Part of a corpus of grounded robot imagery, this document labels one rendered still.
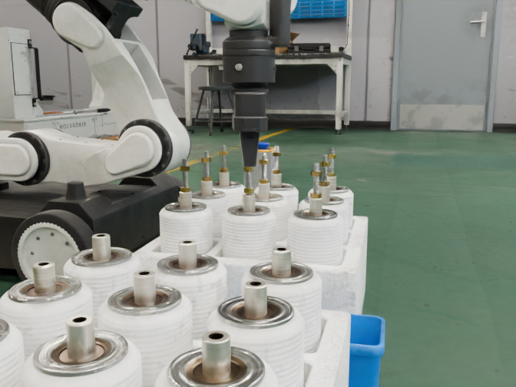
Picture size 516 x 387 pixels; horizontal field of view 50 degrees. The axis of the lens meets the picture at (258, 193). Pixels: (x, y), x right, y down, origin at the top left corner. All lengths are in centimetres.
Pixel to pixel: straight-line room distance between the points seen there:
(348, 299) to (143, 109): 72
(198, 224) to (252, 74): 27
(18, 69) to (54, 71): 379
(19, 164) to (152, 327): 104
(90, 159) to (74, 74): 586
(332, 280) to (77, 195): 67
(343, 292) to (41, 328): 48
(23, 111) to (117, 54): 235
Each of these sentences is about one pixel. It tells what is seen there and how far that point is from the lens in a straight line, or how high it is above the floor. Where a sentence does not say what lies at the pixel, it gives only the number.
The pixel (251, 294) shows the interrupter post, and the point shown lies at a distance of 54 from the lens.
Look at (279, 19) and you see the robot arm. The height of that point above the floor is 57.
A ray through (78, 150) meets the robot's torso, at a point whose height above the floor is 30.
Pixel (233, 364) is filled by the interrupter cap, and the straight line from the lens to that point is 46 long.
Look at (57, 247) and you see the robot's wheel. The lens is 129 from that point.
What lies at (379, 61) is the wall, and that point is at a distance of 606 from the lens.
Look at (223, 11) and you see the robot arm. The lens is 91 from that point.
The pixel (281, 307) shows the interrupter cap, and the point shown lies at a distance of 56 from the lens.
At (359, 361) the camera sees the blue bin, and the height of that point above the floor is 10.
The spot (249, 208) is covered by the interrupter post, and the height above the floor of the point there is 26.
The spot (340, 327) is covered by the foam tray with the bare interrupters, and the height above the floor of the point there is 18.
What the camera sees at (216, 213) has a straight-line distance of 108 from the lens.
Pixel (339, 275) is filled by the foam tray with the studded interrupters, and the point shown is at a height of 17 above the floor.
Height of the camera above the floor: 47
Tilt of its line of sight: 11 degrees down
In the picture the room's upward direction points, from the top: straight up
